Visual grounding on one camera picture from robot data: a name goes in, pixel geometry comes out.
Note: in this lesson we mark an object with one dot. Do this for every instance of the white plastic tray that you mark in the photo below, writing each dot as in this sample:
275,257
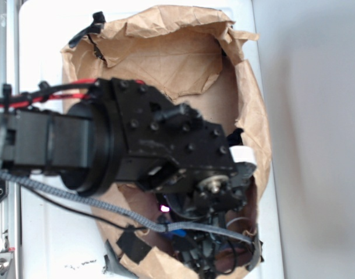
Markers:
60,244

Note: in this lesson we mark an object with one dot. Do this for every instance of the brown paper bag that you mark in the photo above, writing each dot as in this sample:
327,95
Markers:
190,54

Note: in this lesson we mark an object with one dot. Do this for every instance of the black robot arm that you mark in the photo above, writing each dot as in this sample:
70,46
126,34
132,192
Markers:
96,133

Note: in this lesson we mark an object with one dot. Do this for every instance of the black tape patch bottom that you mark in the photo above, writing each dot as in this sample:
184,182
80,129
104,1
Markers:
133,247

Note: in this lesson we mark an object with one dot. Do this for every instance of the black tape strip top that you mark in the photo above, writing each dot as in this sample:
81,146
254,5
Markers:
94,28

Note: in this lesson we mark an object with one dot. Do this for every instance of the aluminum frame rail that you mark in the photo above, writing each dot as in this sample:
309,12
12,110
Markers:
10,213

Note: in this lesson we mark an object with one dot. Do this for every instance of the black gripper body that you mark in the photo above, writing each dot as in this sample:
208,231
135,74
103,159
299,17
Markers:
173,152

